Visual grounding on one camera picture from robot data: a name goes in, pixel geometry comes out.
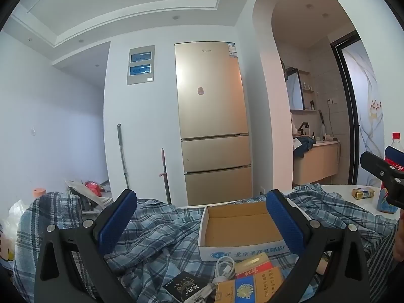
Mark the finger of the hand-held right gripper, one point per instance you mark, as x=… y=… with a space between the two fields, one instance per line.
x=388 y=176

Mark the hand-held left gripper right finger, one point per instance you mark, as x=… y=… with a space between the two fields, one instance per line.
x=284 y=224

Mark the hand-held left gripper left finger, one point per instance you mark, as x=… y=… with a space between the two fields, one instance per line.
x=115 y=227

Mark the cardboard box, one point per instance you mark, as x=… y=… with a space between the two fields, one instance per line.
x=240 y=227

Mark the person's right forearm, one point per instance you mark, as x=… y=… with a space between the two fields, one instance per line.
x=399 y=236

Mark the blue packet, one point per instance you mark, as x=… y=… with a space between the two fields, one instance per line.
x=385 y=200

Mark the small yellow box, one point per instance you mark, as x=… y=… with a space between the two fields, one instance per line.
x=363 y=193

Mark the red cola bottle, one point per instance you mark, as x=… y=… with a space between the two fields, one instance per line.
x=396 y=145

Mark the blue plaid blanket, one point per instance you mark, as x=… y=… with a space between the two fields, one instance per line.
x=157 y=233

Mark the red bag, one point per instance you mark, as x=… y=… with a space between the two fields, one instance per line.
x=93 y=188

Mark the white round table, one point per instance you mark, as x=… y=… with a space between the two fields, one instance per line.
x=347 y=205

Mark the red cigarette box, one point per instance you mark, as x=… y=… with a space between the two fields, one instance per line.
x=252 y=266

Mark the beige vanity cabinet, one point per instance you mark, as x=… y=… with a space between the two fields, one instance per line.
x=318 y=164

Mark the blue and yellow carton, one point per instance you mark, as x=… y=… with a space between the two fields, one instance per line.
x=249 y=287

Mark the white hair dryer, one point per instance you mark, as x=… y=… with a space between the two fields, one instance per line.
x=327 y=137

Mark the floral glass door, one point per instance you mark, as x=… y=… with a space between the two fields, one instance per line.
x=363 y=101

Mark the blue clothes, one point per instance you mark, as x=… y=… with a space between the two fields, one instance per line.
x=304 y=146

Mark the orange lid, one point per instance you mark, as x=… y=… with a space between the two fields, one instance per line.
x=39 y=193

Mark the small black box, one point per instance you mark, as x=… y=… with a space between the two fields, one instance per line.
x=184 y=287

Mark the black faucet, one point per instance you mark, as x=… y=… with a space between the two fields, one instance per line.
x=303 y=127

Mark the white plastic bag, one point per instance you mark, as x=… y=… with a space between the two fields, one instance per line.
x=14 y=217

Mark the mirror cabinet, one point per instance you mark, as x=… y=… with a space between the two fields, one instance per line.
x=295 y=88

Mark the gold refrigerator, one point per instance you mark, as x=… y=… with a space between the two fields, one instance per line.
x=211 y=107

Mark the pink fridge magnet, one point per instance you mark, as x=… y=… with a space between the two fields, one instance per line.
x=200 y=91

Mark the fridge label sticker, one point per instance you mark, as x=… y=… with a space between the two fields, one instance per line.
x=232 y=50

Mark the grey wall panel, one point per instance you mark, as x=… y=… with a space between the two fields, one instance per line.
x=141 y=66

